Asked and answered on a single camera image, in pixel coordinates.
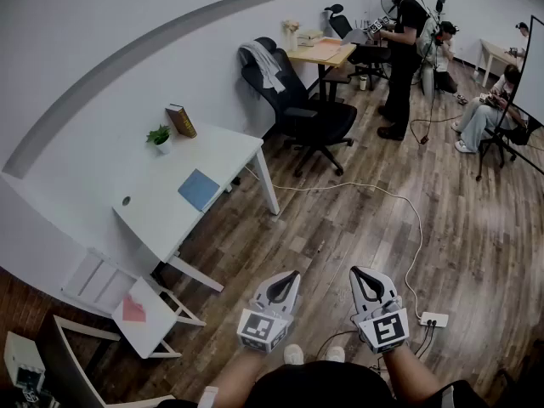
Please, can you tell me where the grey cloth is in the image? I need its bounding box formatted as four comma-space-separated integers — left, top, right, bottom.
238, 40, 286, 94

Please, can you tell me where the person's left forearm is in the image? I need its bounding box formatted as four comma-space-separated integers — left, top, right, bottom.
203, 345, 275, 408

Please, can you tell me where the pale wooden table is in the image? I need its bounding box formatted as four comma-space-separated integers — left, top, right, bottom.
473, 38, 524, 88

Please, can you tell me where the blue notebook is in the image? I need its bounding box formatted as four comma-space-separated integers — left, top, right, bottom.
177, 168, 221, 212

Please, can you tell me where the white box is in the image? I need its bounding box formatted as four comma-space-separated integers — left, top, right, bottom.
3, 331, 46, 388

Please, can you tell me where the white side table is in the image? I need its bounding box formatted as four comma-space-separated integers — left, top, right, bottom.
110, 276, 207, 360

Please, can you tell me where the brown hardcover book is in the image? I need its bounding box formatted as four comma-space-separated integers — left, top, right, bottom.
164, 103, 198, 139

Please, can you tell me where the pink paper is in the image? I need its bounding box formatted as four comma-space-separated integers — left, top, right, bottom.
122, 294, 148, 323

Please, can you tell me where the green plant in white pot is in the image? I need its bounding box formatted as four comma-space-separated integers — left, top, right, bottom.
146, 124, 173, 156

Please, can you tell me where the person's right forearm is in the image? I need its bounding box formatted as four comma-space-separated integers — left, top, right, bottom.
381, 341, 447, 403

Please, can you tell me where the stack of pale books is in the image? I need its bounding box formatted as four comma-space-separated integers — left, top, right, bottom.
297, 30, 325, 48

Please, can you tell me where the orange desk mat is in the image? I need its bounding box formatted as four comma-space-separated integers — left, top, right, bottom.
306, 37, 344, 59

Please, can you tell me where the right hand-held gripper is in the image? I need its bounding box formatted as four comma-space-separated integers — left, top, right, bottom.
348, 265, 411, 355

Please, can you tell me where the person's left white shoe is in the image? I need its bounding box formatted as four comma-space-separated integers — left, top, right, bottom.
283, 344, 304, 366

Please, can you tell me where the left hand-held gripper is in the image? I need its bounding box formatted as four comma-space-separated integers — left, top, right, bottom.
235, 269, 302, 353

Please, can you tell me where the vase of pale flowers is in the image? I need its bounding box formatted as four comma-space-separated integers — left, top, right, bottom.
281, 19, 301, 53

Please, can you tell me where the black office chair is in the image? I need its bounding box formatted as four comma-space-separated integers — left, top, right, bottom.
323, 3, 392, 91
241, 37, 358, 178

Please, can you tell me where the person's black clothing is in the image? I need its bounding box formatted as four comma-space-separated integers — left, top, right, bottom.
156, 359, 490, 408

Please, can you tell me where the white floor cable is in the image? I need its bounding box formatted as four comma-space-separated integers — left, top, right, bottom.
244, 166, 424, 314

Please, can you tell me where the black power cable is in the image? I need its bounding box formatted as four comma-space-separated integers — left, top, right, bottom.
405, 324, 438, 359

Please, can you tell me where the white power strip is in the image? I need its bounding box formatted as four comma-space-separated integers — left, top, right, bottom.
419, 311, 450, 328

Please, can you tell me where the white desk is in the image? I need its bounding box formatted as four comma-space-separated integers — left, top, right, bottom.
110, 119, 281, 293

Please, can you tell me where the white slatted shelf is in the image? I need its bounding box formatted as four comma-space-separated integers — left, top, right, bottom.
61, 246, 141, 314

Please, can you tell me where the whiteboard on black stand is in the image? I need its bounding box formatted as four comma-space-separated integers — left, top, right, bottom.
475, 14, 544, 182

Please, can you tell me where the wooden desk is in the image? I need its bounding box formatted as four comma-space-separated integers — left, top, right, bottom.
286, 38, 358, 101

